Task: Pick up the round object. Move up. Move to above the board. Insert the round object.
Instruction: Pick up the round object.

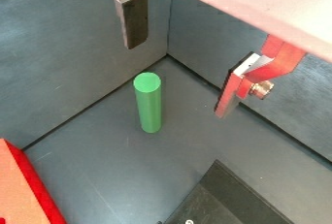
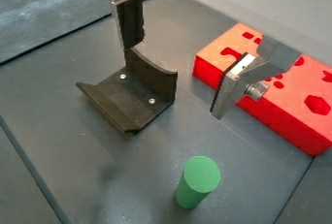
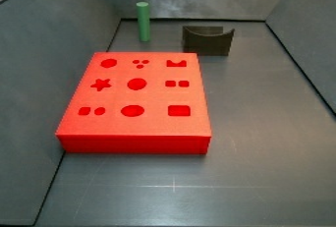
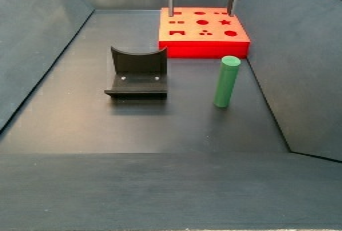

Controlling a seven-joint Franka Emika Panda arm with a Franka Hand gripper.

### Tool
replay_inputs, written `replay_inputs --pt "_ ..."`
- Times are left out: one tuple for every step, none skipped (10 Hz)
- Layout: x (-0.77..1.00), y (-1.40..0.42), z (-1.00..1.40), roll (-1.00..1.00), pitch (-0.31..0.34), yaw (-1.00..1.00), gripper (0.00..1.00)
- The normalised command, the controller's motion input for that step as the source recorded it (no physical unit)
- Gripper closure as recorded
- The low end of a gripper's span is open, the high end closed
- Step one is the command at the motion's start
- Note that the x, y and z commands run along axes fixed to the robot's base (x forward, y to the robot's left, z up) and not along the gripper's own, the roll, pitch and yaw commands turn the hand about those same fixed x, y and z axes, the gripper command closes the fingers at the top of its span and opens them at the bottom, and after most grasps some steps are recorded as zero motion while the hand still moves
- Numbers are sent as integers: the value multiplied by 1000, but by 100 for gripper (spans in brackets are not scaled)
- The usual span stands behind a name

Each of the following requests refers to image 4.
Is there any green cylinder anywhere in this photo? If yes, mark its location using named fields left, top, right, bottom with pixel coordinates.
left=214, top=56, right=241, bottom=108

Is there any black curved holder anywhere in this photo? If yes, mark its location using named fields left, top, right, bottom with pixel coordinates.
left=104, top=48, right=168, bottom=98

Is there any red shape sorter board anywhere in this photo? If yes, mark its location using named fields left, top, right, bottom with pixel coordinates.
left=158, top=7, right=251, bottom=59

